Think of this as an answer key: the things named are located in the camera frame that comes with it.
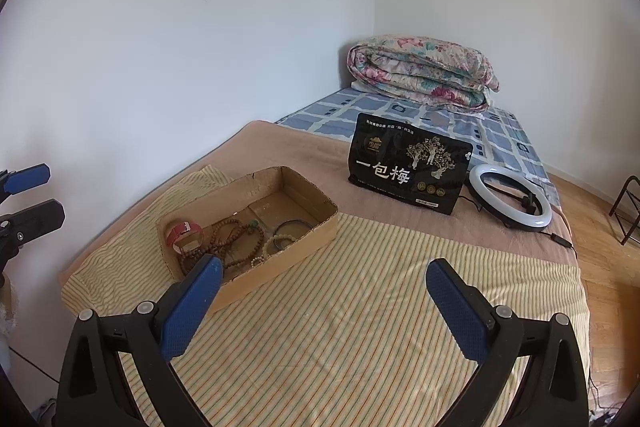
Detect brown wooden bead necklace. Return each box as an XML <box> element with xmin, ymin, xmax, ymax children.
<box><xmin>180</xmin><ymin>218</ymin><xmax>266</xmax><ymax>275</ymax></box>

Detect red wristwatch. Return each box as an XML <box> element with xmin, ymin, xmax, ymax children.
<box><xmin>166</xmin><ymin>221</ymin><xmax>203</xmax><ymax>254</ymax></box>

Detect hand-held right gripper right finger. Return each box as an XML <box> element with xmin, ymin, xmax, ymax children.
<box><xmin>425</xmin><ymin>258</ymin><xmax>591</xmax><ymax>427</ymax></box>

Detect person's left hand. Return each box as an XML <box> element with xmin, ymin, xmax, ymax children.
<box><xmin>0</xmin><ymin>279</ymin><xmax>18</xmax><ymax>338</ymax></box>

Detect brown blanket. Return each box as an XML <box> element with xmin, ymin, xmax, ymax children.
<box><xmin>60</xmin><ymin>120</ymin><xmax>581</xmax><ymax>298</ymax></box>

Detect white bead bracelet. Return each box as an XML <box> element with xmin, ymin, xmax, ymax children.
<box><xmin>250</xmin><ymin>233</ymin><xmax>297</xmax><ymax>268</ymax></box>

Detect black snack bag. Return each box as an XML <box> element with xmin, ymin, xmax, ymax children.
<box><xmin>347</xmin><ymin>112</ymin><xmax>473</xmax><ymax>215</ymax></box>

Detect white ring light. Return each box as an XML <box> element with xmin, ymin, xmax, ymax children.
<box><xmin>468</xmin><ymin>163</ymin><xmax>553</xmax><ymax>234</ymax></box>

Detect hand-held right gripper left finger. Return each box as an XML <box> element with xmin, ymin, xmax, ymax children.
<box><xmin>55</xmin><ymin>254</ymin><xmax>223</xmax><ymax>427</ymax></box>

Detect black ring light cable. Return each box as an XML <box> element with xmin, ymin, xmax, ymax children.
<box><xmin>545</xmin><ymin>229</ymin><xmax>575</xmax><ymax>252</ymax></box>

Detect black bangle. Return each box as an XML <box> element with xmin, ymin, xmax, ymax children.
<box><xmin>277</xmin><ymin>218</ymin><xmax>314</xmax><ymax>239</ymax></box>

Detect blue checked bedsheet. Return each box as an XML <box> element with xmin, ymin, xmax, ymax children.
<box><xmin>274</xmin><ymin>87</ymin><xmax>561</xmax><ymax>202</ymax></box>

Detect cardboard box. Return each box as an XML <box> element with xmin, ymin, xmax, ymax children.
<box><xmin>156</xmin><ymin>165</ymin><xmax>339</xmax><ymax>313</ymax></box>

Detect black metal shoe rack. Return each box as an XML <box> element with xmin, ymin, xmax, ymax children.
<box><xmin>610</xmin><ymin>175</ymin><xmax>640</xmax><ymax>248</ymax></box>

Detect striped cloth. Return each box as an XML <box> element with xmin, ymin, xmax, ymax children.
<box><xmin>62</xmin><ymin>164</ymin><xmax>593</xmax><ymax>427</ymax></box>

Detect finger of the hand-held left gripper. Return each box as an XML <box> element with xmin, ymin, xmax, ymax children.
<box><xmin>0</xmin><ymin>163</ymin><xmax>52</xmax><ymax>196</ymax></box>
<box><xmin>0</xmin><ymin>199</ymin><xmax>66</xmax><ymax>253</ymax></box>

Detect folded floral quilt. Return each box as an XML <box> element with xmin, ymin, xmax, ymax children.
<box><xmin>347</xmin><ymin>35</ymin><xmax>501</xmax><ymax>112</ymax></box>

